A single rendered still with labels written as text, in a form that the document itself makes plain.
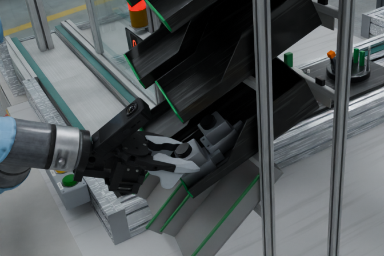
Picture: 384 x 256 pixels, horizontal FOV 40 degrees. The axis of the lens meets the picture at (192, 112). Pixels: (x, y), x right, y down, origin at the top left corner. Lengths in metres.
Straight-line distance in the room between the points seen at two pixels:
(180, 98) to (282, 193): 0.62
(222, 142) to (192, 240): 0.25
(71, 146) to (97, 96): 1.06
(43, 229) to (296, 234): 0.66
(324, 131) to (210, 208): 0.58
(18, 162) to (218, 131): 0.35
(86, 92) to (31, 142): 1.11
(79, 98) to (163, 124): 0.83
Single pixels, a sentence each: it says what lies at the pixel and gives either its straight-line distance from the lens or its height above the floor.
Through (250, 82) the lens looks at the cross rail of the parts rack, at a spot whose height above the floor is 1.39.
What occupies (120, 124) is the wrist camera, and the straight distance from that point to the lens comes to 0.86.
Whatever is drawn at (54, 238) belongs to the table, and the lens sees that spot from 1.44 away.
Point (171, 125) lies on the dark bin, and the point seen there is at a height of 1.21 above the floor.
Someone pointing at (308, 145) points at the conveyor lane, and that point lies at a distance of 1.56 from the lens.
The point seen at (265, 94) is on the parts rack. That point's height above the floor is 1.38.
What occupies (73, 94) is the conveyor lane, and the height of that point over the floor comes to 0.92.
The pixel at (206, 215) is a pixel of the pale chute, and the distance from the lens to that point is 1.11.
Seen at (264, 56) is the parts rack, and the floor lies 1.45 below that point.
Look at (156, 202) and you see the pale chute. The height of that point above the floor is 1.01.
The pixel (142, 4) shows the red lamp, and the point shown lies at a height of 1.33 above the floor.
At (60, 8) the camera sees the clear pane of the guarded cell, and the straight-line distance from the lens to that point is 2.65.
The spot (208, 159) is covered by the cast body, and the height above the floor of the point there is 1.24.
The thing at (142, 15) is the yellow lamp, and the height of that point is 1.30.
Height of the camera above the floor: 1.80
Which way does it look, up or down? 31 degrees down
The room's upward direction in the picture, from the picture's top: 7 degrees counter-clockwise
